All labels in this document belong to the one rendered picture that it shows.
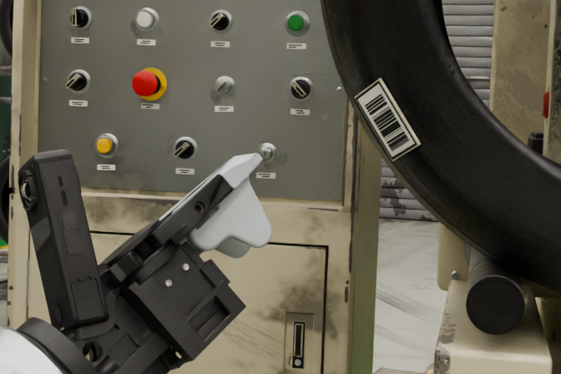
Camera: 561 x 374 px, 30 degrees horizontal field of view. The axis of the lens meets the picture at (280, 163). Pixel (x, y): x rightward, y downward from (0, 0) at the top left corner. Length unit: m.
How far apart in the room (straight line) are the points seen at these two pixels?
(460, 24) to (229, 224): 9.60
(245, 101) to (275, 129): 0.06
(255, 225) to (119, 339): 0.12
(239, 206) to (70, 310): 0.14
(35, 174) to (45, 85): 1.06
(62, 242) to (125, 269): 0.04
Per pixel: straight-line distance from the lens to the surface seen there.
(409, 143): 0.82
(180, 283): 0.68
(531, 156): 0.80
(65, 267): 0.66
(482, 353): 0.83
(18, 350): 0.64
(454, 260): 1.16
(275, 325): 1.59
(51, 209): 0.66
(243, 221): 0.71
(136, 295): 0.66
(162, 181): 1.66
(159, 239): 0.66
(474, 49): 10.23
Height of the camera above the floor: 1.04
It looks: 3 degrees down
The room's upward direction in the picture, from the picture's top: 2 degrees clockwise
